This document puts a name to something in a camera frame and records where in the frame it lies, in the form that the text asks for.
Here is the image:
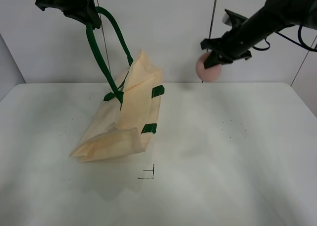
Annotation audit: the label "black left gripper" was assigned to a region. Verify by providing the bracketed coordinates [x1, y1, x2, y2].
[35, 0, 101, 29]

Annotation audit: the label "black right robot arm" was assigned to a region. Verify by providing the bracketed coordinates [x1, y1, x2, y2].
[201, 0, 317, 69]

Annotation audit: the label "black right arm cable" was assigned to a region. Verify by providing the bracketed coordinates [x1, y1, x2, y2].
[252, 25, 317, 52]

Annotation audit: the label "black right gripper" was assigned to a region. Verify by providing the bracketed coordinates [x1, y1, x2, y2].
[200, 29, 252, 69]

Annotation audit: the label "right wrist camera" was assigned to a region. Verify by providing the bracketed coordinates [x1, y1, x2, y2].
[222, 9, 248, 28]

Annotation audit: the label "cream linen bag green handles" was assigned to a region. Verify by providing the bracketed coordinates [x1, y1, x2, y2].
[71, 6, 165, 162]

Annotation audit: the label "pink peach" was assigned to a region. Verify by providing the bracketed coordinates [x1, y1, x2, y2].
[196, 52, 222, 83]

